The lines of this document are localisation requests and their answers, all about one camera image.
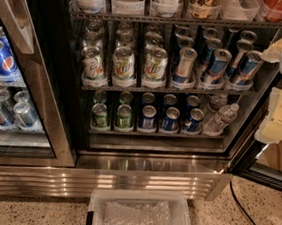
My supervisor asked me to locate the front right 7up can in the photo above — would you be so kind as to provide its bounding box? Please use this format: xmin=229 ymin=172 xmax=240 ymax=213
xmin=144 ymin=47 xmax=168 ymax=81

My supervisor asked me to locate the stainless steel fridge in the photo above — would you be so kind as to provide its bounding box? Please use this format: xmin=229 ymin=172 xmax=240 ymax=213
xmin=0 ymin=0 xmax=282 ymax=225

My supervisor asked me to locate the green can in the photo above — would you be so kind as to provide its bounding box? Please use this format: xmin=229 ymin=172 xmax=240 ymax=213
xmin=116 ymin=104 xmax=132 ymax=129
xmin=92 ymin=103 xmax=108 ymax=128

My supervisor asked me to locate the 7up can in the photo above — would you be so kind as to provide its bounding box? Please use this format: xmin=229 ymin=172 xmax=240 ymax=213
xmin=82 ymin=46 xmax=105 ymax=80
xmin=112 ymin=46 xmax=135 ymax=80
xmin=144 ymin=47 xmax=168 ymax=81

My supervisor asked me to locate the front left 7up can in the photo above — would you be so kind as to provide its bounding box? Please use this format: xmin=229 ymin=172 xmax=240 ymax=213
xmin=82 ymin=46 xmax=105 ymax=80

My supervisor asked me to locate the bubble wrap sheet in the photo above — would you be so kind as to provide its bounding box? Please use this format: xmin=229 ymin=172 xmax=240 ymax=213
xmin=103 ymin=200 xmax=171 ymax=225

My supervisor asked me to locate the blue pepsi can front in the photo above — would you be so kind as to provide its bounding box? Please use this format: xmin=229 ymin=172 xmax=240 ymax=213
xmin=0 ymin=41 xmax=18 ymax=77

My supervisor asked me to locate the blue pepsi can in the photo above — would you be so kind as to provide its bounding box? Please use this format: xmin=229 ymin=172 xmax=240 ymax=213
xmin=162 ymin=107 xmax=180 ymax=131
xmin=184 ymin=108 xmax=204 ymax=132
xmin=0 ymin=41 xmax=18 ymax=77
xmin=140 ymin=105 xmax=156 ymax=130

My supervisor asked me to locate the red coke can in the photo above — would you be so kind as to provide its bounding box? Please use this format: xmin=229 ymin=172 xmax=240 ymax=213
xmin=264 ymin=0 xmax=282 ymax=22

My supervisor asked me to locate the clear plastic bin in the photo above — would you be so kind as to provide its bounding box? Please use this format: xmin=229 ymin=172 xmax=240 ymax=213
xmin=86 ymin=189 xmax=191 ymax=225

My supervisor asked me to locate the red bull can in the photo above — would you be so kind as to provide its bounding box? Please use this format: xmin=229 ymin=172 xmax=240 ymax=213
xmin=173 ymin=47 xmax=197 ymax=84
xmin=232 ymin=50 xmax=261 ymax=86
xmin=203 ymin=48 xmax=231 ymax=85

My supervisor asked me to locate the black power cable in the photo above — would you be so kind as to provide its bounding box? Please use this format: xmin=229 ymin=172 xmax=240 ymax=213
xmin=225 ymin=180 xmax=281 ymax=225

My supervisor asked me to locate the open right fridge door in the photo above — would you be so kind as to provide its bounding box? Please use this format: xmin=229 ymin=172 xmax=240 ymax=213
xmin=227 ymin=74 xmax=282 ymax=195

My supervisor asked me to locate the left fridge glass door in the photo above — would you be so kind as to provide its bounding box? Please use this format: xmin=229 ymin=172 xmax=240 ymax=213
xmin=0 ymin=0 xmax=79 ymax=167

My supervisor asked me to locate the silver can behind door right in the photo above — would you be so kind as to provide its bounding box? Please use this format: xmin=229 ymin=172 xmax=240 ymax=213
xmin=13 ymin=101 xmax=38 ymax=127

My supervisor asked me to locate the front water bottle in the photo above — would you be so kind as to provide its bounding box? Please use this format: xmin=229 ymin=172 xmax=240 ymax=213
xmin=203 ymin=103 xmax=239 ymax=136

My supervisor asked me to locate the front middle 7up can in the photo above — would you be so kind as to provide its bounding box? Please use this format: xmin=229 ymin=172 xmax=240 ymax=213
xmin=112 ymin=46 xmax=135 ymax=80

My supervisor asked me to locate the green can front left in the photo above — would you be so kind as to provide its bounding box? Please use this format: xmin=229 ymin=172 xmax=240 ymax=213
xmin=92 ymin=103 xmax=108 ymax=128

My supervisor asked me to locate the gold can top shelf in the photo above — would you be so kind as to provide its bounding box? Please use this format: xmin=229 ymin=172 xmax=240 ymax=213
xmin=190 ymin=0 xmax=217 ymax=19

